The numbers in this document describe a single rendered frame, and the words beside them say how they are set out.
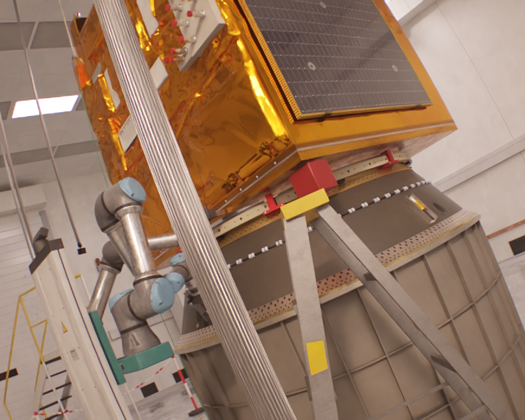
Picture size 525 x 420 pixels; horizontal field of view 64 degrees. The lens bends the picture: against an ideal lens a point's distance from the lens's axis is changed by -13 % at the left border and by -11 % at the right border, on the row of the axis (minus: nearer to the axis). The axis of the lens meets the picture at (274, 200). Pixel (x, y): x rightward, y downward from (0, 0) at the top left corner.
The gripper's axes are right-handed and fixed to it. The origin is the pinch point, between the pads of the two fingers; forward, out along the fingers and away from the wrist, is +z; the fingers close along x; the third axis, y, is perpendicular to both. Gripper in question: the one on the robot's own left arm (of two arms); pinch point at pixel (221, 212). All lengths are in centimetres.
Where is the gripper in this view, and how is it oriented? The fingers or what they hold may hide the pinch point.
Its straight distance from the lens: 260.1
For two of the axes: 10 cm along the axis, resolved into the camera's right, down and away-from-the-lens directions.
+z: 7.2, -2.0, 6.7
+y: -4.0, -9.0, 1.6
